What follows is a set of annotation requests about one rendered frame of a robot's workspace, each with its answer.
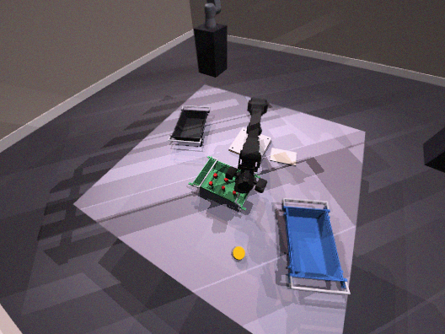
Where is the blue plastic tray with white wire bars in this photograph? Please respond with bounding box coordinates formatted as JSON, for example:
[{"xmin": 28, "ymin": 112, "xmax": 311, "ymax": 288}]
[{"xmin": 283, "ymin": 198, "xmax": 351, "ymax": 295}]

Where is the green plastic tray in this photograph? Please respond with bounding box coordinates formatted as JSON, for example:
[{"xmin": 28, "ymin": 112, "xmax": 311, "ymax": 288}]
[{"xmin": 188, "ymin": 156, "xmax": 249, "ymax": 211}]

